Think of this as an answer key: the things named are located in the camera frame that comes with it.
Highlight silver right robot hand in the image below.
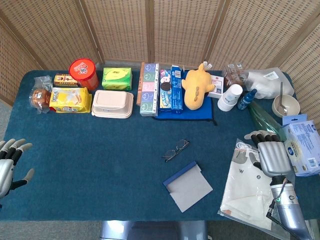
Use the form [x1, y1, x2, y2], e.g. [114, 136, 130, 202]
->
[244, 130, 293, 178]

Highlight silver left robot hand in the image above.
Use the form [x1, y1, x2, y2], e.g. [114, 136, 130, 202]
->
[0, 138, 35, 200]

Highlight grey blue pouch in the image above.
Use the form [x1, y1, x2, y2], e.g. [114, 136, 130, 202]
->
[162, 160, 214, 213]

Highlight black eyeglasses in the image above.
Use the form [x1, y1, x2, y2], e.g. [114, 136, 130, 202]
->
[161, 139, 191, 163]

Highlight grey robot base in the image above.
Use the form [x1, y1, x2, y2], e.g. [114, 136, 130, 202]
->
[99, 219, 210, 240]

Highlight blue white wipes pack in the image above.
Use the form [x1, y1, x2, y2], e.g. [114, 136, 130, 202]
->
[281, 113, 320, 178]

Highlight cream cloth in clear bag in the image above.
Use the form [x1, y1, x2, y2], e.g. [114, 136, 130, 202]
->
[217, 138, 313, 236]

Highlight beige bowl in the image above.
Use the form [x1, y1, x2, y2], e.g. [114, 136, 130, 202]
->
[271, 94, 301, 118]

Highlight metal spoon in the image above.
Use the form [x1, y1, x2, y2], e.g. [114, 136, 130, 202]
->
[277, 81, 289, 116]

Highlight blue spray bottle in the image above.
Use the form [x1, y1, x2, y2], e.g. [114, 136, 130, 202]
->
[237, 88, 258, 111]

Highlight blue carpet table cover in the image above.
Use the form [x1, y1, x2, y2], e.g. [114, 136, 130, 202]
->
[0, 69, 320, 222]

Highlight white paper cup stack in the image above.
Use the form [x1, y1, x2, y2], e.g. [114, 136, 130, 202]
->
[217, 83, 244, 112]

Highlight white plastic bag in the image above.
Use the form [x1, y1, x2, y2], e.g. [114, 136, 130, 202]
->
[243, 66, 296, 100]

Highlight wrapped bread bun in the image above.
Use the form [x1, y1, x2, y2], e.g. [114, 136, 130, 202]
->
[28, 76, 54, 115]

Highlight blue fabric pouch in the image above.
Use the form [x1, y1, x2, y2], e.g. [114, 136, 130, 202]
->
[152, 69, 218, 127]

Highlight small white box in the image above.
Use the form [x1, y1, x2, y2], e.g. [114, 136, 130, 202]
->
[206, 74, 225, 99]

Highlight yellow biscuit package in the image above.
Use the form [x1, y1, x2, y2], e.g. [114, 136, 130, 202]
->
[49, 86, 93, 114]

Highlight brown snacks clear package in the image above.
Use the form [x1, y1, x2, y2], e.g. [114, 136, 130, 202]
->
[221, 62, 247, 88]

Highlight yellow plush toy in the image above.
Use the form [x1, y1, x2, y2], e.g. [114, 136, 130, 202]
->
[181, 62, 216, 111]

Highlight small brown yellow box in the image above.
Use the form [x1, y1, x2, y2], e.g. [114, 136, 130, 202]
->
[53, 73, 79, 88]

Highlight tall blue carton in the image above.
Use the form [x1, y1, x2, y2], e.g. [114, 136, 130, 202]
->
[170, 64, 186, 115]

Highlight orange canister red lid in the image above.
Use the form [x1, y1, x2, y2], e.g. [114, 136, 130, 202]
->
[68, 58, 100, 92]

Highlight beige lunch box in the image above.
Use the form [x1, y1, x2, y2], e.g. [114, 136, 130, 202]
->
[91, 89, 135, 119]

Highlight blue sandwich cookie box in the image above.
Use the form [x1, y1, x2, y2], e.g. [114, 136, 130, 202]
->
[159, 69, 173, 112]

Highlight pastel tissue multipack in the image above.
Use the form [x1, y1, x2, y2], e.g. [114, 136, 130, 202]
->
[139, 62, 160, 118]

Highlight green tissue pack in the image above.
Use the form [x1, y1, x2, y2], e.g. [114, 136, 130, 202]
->
[101, 67, 133, 92]

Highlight rattan folding screen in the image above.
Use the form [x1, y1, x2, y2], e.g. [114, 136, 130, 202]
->
[0, 0, 320, 118]

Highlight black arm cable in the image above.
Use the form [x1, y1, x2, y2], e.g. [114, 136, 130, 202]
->
[266, 194, 311, 240]

